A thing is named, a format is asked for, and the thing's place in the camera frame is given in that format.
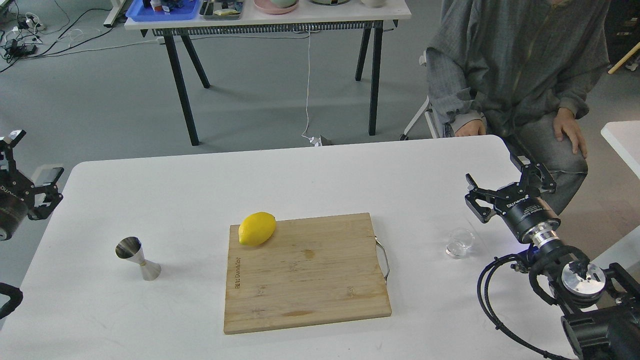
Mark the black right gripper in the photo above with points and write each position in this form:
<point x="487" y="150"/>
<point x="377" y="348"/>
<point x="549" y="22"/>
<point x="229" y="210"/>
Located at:
<point x="520" y="204"/>

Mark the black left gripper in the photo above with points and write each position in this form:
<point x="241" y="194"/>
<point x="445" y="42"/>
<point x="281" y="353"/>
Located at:
<point x="21" y="197"/>

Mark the small clear glass cup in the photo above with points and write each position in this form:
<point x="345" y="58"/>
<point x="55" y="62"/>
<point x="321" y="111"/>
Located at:
<point x="460" y="241"/>

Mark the steel double jigger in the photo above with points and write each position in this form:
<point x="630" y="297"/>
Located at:
<point x="130" y="249"/>

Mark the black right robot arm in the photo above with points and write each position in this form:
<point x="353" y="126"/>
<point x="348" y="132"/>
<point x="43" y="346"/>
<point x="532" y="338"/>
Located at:
<point x="600" y="306"/>

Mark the white office chair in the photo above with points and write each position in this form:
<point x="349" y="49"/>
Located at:
<point x="427" y="112"/>

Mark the person in grey clothes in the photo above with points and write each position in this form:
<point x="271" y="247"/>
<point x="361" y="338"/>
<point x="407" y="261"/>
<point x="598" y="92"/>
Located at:
<point x="521" y="69"/>

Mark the white side table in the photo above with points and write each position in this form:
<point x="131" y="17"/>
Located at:
<point x="624" y="138"/>

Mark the blue plastic tray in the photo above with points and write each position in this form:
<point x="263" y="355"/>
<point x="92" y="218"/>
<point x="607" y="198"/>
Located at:
<point x="138" y="12"/>

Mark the bamboo cutting board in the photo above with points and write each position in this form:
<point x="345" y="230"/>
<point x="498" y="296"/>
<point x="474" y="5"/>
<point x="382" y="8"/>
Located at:
<point x="312" y="271"/>

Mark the yellow lemon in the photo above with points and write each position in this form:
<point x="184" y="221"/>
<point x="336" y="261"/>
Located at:
<point x="256" y="229"/>

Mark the white background table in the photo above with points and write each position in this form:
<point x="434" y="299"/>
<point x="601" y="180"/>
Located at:
<point x="307" y="17"/>

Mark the grey metal tray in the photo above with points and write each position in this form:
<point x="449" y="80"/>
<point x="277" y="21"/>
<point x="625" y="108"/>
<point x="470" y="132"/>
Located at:
<point x="221" y="10"/>

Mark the pink plate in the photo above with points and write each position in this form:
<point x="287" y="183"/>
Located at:
<point x="276" y="7"/>

